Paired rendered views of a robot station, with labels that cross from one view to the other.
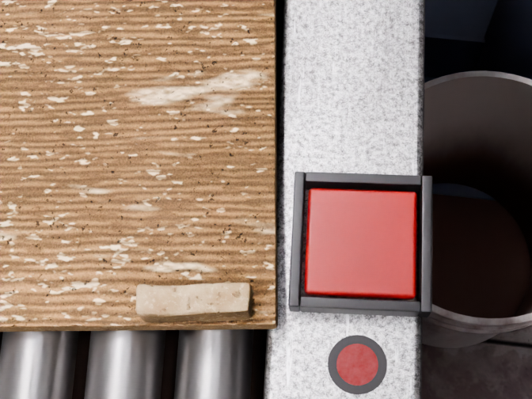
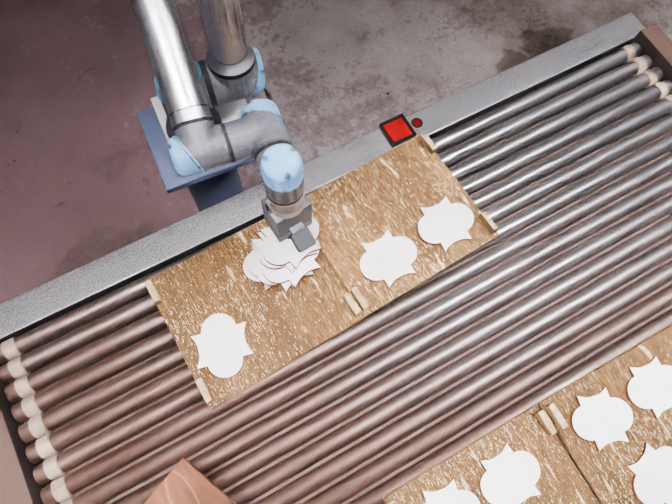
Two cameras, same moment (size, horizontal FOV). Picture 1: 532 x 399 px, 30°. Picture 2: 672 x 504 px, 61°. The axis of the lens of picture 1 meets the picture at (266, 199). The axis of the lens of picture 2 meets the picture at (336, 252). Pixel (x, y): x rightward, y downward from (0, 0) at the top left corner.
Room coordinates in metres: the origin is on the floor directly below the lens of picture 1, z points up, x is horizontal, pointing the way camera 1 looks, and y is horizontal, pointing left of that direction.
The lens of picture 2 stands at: (0.85, 0.45, 2.26)
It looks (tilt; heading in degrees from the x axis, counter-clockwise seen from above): 70 degrees down; 223
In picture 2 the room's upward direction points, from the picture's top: 5 degrees clockwise
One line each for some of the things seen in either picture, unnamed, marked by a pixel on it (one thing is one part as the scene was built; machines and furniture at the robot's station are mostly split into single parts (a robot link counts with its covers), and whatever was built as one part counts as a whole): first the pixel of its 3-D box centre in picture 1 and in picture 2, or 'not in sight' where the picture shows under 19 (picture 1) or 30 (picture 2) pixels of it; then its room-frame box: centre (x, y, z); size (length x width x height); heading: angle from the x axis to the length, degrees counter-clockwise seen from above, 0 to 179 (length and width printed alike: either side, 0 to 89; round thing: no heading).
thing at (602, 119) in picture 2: not in sight; (383, 229); (0.34, 0.14, 0.90); 1.95 x 0.05 x 0.05; 167
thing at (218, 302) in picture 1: (195, 303); (428, 143); (0.10, 0.05, 0.95); 0.06 x 0.02 x 0.03; 80
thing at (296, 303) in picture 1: (361, 243); (397, 130); (0.12, -0.05, 0.92); 0.08 x 0.08 x 0.02; 77
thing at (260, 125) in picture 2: not in sight; (257, 133); (0.55, -0.07, 1.33); 0.11 x 0.11 x 0.08; 68
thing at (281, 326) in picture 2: not in sight; (253, 300); (0.72, 0.07, 0.93); 0.41 x 0.35 x 0.02; 170
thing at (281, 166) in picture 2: not in sight; (282, 173); (0.57, 0.03, 1.33); 0.09 x 0.08 x 0.11; 68
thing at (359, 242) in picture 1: (360, 244); (397, 130); (0.12, -0.05, 0.92); 0.06 x 0.06 x 0.01; 77
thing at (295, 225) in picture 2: not in sight; (291, 219); (0.58, 0.06, 1.17); 0.12 x 0.09 x 0.16; 82
